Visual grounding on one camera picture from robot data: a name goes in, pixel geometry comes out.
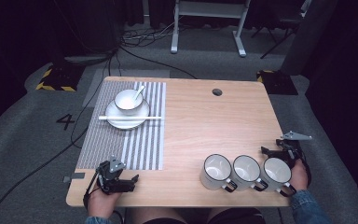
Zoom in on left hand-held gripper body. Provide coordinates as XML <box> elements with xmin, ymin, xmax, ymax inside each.
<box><xmin>95</xmin><ymin>156</ymin><xmax>131</xmax><ymax>196</ymax></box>

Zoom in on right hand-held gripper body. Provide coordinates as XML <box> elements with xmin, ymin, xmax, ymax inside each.
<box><xmin>275</xmin><ymin>130</ymin><xmax>313</xmax><ymax>171</ymax></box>

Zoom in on white mug black rim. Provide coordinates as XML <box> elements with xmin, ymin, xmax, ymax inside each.
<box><xmin>259</xmin><ymin>156</ymin><xmax>297</xmax><ymax>198</ymax></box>
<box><xmin>199</xmin><ymin>153</ymin><xmax>239</xmax><ymax>193</ymax></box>
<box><xmin>228</xmin><ymin>154</ymin><xmax>269</xmax><ymax>192</ymax></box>

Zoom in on person's left hand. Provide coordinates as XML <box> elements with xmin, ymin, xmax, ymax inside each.
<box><xmin>87</xmin><ymin>186</ymin><xmax>124</xmax><ymax>219</ymax></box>

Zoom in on person's right hand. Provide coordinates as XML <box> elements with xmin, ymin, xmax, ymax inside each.
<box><xmin>288</xmin><ymin>159</ymin><xmax>310</xmax><ymax>191</ymax></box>

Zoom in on grey striped placemat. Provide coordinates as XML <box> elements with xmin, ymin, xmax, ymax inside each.
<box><xmin>76</xmin><ymin>80</ymin><xmax>168</xmax><ymax>172</ymax></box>

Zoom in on grey tape strip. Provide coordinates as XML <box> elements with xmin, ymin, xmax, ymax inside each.
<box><xmin>62</xmin><ymin>172</ymin><xmax>87</xmax><ymax>184</ymax></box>

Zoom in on person's legs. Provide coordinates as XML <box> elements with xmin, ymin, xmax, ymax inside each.
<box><xmin>126</xmin><ymin>206</ymin><xmax>266</xmax><ymax>224</ymax></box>

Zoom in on white plate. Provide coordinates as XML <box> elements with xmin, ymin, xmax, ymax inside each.
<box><xmin>104</xmin><ymin>98</ymin><xmax>151</xmax><ymax>131</ymax></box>

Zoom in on white chopsticks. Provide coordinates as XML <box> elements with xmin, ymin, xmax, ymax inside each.
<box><xmin>98</xmin><ymin>115</ymin><xmax>163</xmax><ymax>121</ymax></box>

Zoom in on yellow black striped floor block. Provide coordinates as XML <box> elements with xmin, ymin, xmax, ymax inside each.
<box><xmin>255</xmin><ymin>69</ymin><xmax>300</xmax><ymax>96</ymax></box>
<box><xmin>34</xmin><ymin>63</ymin><xmax>86</xmax><ymax>93</ymax></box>

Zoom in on white bowl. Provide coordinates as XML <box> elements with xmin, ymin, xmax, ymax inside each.
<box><xmin>114</xmin><ymin>89</ymin><xmax>145</xmax><ymax>117</ymax></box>

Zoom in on white spoon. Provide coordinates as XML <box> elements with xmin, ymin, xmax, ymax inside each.
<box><xmin>132</xmin><ymin>85</ymin><xmax>146</xmax><ymax>103</ymax></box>

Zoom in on black tripod stand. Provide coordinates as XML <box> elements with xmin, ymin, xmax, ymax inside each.
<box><xmin>251</xmin><ymin>18</ymin><xmax>302</xmax><ymax>60</ymax></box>

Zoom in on grey pillar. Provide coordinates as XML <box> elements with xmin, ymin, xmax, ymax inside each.
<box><xmin>280</xmin><ymin>0</ymin><xmax>339</xmax><ymax>77</ymax></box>

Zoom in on left hand-held gripper cable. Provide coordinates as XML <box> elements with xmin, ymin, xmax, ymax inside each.
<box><xmin>82</xmin><ymin>172</ymin><xmax>103</xmax><ymax>210</ymax></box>

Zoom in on hand-held gripper cable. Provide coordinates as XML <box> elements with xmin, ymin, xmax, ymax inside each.
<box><xmin>82</xmin><ymin>172</ymin><xmax>103</xmax><ymax>210</ymax></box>
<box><xmin>300</xmin><ymin>157</ymin><xmax>313</xmax><ymax>189</ymax></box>

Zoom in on right hand-held gripper cable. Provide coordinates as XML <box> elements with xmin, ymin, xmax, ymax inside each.
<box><xmin>300</xmin><ymin>157</ymin><xmax>313</xmax><ymax>189</ymax></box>

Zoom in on long black floor cable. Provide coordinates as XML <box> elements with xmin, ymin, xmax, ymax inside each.
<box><xmin>0</xmin><ymin>46</ymin><xmax>121</xmax><ymax>224</ymax></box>

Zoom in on bundle of floor cables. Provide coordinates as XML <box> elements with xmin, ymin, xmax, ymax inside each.
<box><xmin>120</xmin><ymin>21</ymin><xmax>181</xmax><ymax>49</ymax></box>

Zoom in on white desk frame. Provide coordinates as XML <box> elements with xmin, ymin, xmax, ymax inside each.
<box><xmin>170</xmin><ymin>0</ymin><xmax>253</xmax><ymax>58</ymax></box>

